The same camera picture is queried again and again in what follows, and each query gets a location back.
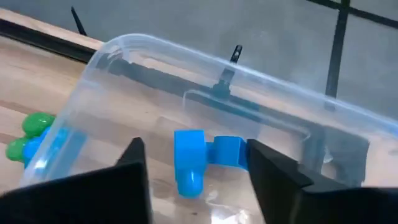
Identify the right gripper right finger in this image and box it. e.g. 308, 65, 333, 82
247, 139, 398, 224

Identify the green two-stud block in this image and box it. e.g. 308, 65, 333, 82
5, 111, 57, 162

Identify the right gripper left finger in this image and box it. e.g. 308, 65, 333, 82
0, 137, 153, 224

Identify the clear plastic bin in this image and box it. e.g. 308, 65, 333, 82
18, 32, 398, 224

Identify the blue toy block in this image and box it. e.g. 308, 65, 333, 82
173, 128, 249, 200
22, 126, 88, 169

